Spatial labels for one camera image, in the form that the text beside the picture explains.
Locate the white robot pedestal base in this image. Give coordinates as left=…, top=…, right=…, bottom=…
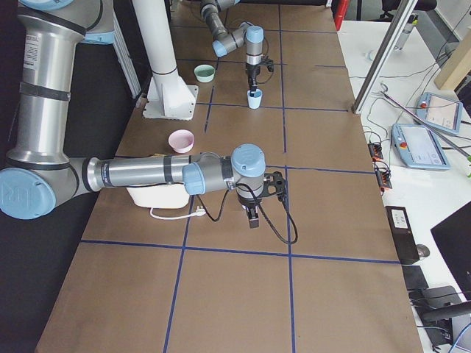
left=132, top=0, right=199, bottom=121

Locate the computer mouse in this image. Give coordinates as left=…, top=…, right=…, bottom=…
left=416, top=244, right=431, bottom=259

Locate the black monitor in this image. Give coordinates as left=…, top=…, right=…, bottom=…
left=431, top=209, right=470, bottom=299

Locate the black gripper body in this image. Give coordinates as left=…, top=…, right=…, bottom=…
left=245, top=63, right=260, bottom=85
left=238, top=193, right=259, bottom=213

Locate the aluminium frame post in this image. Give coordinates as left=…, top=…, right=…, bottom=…
left=352, top=0, right=418, bottom=114

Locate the pink bowl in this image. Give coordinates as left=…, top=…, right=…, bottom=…
left=168, top=129, right=195, bottom=154

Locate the teach pendant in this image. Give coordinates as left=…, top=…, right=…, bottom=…
left=391, top=124, right=450, bottom=171
left=417, top=92, right=464, bottom=135

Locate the orange black connector block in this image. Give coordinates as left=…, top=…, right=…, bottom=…
left=368, top=142, right=392, bottom=194

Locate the cream toaster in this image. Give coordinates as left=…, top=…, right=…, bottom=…
left=125, top=153, right=191, bottom=209

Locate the blue cup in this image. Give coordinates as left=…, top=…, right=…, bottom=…
left=247, top=88, right=263, bottom=110

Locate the teach pendant far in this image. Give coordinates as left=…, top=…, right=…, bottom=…
left=417, top=92, right=464, bottom=135

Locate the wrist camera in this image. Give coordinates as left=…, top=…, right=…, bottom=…
left=260, top=56, right=274, bottom=73
left=261, top=171, right=286, bottom=202

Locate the black box on desk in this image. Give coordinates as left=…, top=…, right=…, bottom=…
left=385, top=206, right=419, bottom=265

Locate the teach pendant near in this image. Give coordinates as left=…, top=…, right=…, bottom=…
left=391, top=124, right=450, bottom=171

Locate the green bowl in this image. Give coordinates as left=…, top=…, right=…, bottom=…
left=194, top=64, right=216, bottom=83

